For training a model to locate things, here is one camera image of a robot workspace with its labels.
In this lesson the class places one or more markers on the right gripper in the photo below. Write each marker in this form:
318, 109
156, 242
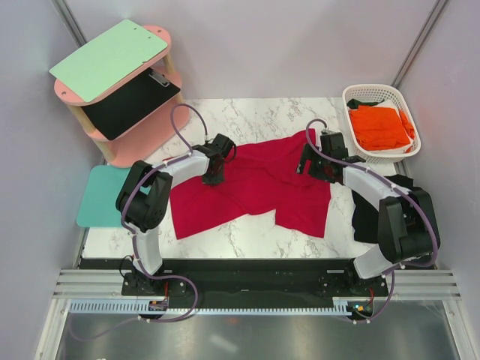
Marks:
309, 153

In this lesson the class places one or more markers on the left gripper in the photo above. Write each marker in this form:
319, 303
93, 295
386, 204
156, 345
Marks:
216, 180

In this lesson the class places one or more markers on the red t shirt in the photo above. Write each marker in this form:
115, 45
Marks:
261, 178

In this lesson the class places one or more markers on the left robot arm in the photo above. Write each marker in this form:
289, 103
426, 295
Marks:
145, 194

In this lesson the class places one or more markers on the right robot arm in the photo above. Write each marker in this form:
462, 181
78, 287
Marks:
392, 213

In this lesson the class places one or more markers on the orange folded t shirt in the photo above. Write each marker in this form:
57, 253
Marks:
378, 127

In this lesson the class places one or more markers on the white plastic basket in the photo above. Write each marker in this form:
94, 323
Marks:
385, 133

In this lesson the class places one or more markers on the dark green garment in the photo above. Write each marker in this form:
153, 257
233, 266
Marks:
354, 104

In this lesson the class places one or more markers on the black t shirt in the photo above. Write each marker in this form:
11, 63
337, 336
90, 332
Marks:
365, 216

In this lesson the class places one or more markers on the pink three-tier shelf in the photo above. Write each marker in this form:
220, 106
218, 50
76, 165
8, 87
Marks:
121, 86

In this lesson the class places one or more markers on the black clipboard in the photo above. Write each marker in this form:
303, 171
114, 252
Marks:
130, 104

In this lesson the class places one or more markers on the teal cutting board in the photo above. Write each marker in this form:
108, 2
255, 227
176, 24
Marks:
98, 206

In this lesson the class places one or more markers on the mint green board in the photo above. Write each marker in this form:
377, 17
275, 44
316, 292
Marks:
89, 72

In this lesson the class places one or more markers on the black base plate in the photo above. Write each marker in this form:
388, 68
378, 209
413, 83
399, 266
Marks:
254, 284

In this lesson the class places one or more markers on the aluminium rail frame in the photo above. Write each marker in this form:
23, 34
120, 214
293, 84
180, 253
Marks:
408, 285

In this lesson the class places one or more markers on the white cable duct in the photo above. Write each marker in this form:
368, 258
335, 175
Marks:
146, 307

